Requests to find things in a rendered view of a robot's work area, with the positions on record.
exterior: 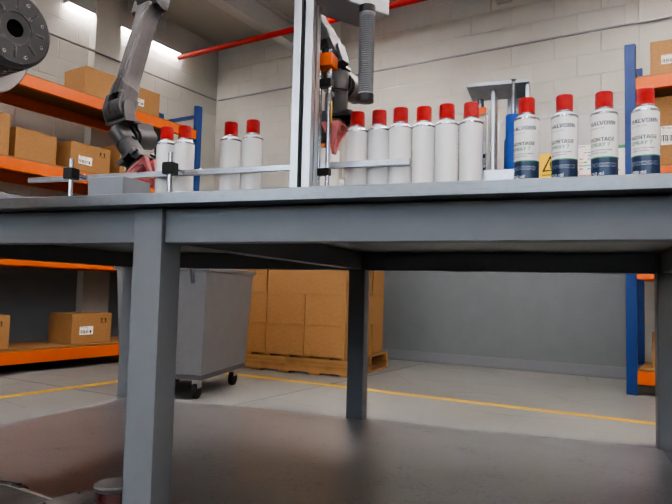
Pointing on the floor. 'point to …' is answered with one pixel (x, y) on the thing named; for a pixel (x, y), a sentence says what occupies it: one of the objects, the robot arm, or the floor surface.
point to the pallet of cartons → (309, 321)
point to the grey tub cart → (209, 323)
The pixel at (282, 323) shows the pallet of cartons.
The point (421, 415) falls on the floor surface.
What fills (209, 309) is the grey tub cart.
